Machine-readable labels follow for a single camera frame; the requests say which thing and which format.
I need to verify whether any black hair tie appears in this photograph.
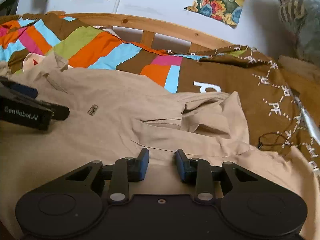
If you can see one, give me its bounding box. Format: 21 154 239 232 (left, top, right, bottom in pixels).
257 130 292 152

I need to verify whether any plastic bag with bedding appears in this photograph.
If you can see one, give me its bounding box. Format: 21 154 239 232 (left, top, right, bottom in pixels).
278 0 319 66

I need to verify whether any beige large garment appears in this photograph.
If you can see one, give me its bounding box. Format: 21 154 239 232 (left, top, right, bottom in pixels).
1 54 319 239

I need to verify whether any colourful striped monkey bedspread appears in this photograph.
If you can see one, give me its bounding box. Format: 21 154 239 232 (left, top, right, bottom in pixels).
1 12 319 173

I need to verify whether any wooden bed frame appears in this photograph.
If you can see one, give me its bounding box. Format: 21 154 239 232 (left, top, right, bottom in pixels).
52 11 319 84

